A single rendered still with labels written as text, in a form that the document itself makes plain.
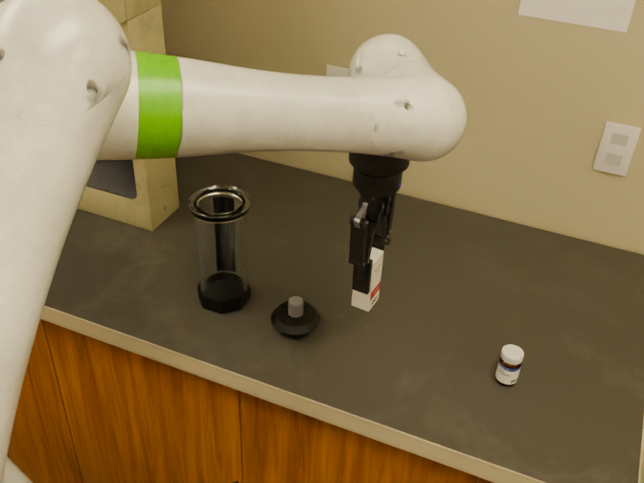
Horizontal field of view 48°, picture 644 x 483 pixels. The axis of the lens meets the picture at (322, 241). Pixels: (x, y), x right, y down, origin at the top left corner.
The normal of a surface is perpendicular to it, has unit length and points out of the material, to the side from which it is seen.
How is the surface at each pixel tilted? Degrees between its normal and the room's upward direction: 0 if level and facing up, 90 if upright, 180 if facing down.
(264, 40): 90
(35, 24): 40
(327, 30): 90
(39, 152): 65
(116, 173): 0
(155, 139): 102
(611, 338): 0
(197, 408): 90
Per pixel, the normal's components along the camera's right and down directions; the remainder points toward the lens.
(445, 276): 0.04, -0.81
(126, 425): -0.40, 0.52
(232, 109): 0.42, 0.19
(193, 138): 0.39, 0.68
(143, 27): 0.92, 0.25
